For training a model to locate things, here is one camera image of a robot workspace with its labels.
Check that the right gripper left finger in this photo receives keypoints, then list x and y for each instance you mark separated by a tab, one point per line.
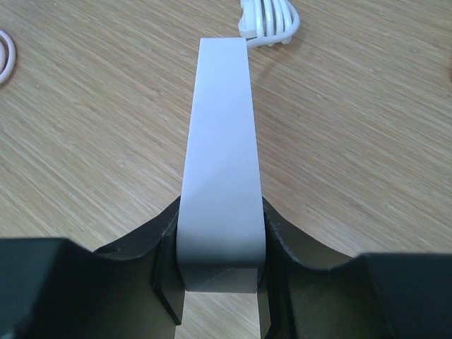
130	288

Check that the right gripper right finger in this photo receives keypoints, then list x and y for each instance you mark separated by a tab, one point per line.
309	290

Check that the white power strip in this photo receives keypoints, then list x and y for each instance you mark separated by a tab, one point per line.
221	238

